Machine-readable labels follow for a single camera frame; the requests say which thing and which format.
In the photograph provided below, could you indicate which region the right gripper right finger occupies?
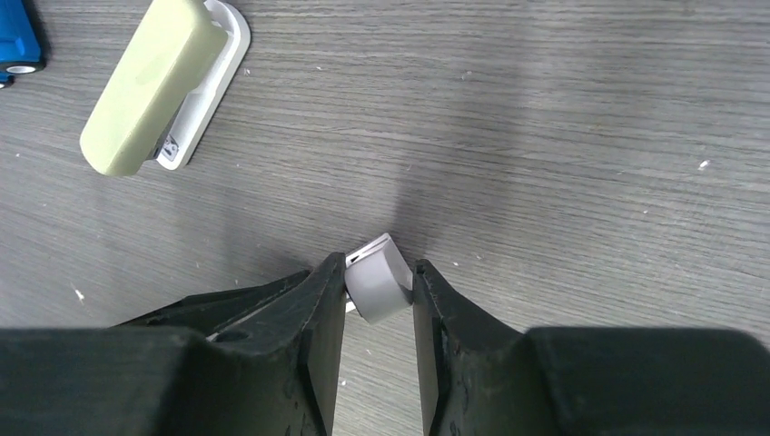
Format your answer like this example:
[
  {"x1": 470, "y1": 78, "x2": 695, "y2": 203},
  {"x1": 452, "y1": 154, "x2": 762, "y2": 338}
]
[{"x1": 413, "y1": 260, "x2": 769, "y2": 435}]

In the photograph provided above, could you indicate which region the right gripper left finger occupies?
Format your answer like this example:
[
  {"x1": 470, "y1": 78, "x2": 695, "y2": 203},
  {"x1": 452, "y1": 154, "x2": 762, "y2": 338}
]
[{"x1": 1, "y1": 253, "x2": 346, "y2": 435}]

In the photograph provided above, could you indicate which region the white staple remover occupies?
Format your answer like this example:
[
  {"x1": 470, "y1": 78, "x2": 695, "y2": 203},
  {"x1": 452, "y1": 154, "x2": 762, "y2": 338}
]
[{"x1": 344, "y1": 233, "x2": 413, "y2": 324}]

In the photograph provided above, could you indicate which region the beige white stapler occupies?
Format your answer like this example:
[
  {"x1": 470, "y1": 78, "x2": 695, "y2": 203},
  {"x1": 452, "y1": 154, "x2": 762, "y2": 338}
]
[{"x1": 79, "y1": 0, "x2": 252, "y2": 176}]

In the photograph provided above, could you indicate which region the blue toy car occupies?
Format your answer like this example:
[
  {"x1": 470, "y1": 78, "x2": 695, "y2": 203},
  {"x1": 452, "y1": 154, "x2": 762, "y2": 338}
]
[{"x1": 1, "y1": 0, "x2": 46, "y2": 89}]

